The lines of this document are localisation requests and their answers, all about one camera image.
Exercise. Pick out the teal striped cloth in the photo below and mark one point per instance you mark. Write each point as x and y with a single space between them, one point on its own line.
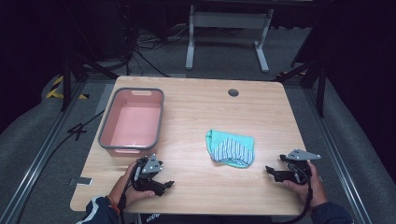
231 149

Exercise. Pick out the black metal stand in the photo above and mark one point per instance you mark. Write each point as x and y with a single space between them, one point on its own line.
320 90
66 84

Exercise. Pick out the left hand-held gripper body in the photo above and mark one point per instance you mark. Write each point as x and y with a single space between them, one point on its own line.
151 165

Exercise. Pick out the pink bin with grey rim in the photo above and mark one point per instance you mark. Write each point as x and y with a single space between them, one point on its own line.
134 124

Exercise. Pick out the aluminium floor rail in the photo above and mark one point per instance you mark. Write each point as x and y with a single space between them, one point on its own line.
334 155
34 165

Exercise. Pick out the person's left hand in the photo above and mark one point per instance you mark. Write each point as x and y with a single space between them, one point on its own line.
129 193

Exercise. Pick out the person's right hand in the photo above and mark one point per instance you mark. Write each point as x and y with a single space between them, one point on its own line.
316 189

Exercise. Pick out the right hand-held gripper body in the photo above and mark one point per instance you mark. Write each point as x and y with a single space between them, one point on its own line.
299 165

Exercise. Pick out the grey metal desk frame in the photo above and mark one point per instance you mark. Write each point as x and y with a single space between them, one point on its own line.
229 20

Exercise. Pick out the silver tape piece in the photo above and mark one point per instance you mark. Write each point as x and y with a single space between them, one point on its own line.
81 181

